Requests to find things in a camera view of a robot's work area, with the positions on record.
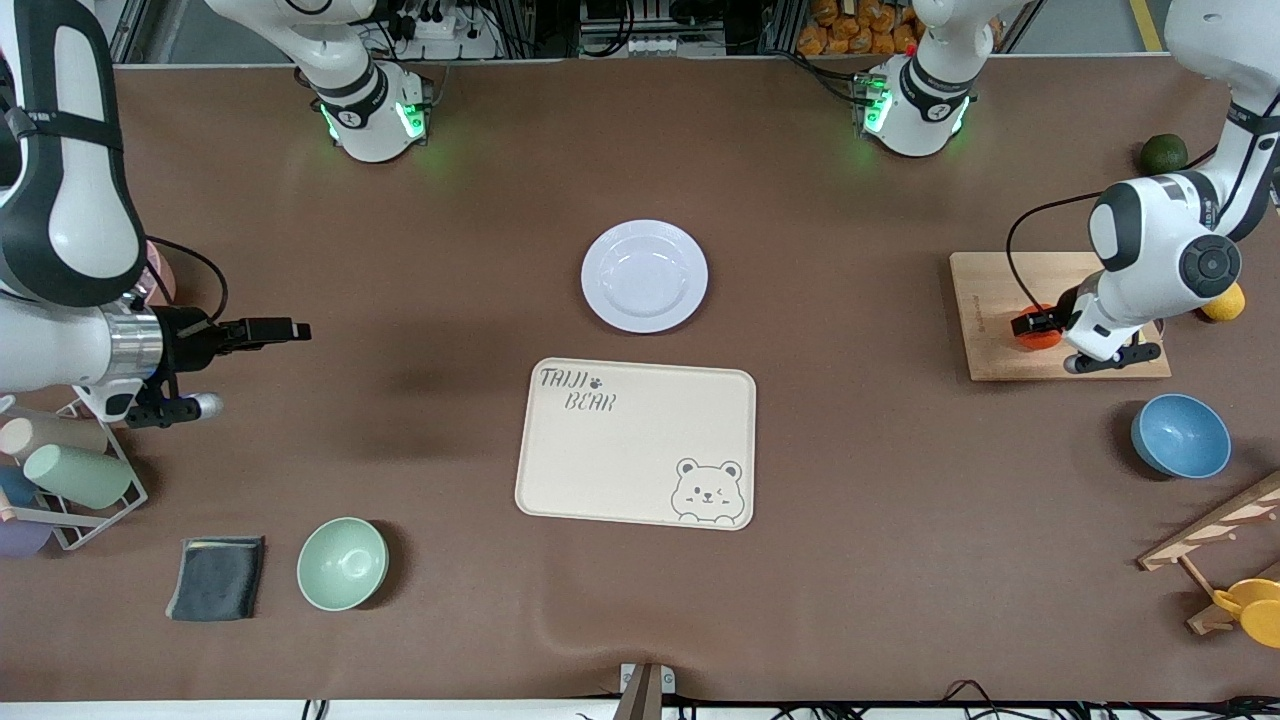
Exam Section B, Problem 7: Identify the dark grey folded cloth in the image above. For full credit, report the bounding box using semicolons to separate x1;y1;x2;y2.
166;536;266;622

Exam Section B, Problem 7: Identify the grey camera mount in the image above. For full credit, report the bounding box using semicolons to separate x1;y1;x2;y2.
612;662;677;720

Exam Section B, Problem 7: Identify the grey wire cup rack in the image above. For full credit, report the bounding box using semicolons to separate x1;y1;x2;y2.
0;395;149;552

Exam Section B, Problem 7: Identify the beige cup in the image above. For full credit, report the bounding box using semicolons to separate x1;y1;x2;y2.
0;412;109;461

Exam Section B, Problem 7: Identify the bag of orange fruits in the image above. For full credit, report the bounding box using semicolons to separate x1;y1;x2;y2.
797;0;926;58

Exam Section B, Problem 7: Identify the pink bowl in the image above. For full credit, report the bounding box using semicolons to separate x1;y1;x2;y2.
140;240;177;306

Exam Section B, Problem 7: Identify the cream bear print tray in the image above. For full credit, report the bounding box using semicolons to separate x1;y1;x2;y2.
514;357;758;531

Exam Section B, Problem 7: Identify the yellow cup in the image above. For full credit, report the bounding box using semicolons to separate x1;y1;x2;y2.
1213;578;1280;649

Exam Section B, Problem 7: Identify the purple cup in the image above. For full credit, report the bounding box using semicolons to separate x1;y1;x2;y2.
0;518;53;558

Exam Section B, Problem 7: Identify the wooden dish rack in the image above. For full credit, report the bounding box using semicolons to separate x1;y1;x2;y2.
1137;470;1280;636

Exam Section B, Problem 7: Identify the wooden cutting board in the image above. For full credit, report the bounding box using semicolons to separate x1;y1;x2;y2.
949;251;1172;382

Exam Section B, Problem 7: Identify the green cup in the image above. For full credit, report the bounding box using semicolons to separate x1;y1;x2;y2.
23;443;134;510

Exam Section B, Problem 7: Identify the light green bowl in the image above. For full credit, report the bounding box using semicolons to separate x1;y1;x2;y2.
297;517;389;612

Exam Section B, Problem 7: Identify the orange fruit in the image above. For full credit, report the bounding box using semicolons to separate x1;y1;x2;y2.
1015;305;1064;351

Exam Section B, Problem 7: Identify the dark green round fruit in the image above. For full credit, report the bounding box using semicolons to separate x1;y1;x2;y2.
1141;133;1189;177

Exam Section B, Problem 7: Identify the white round plate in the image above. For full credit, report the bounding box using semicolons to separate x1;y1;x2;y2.
581;219;709;334

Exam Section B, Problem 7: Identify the white power strip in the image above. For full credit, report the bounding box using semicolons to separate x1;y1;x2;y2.
625;33;728;58
385;0;501;59

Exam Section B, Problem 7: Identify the blue bowl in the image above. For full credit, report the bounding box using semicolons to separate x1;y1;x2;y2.
1131;393;1233;480

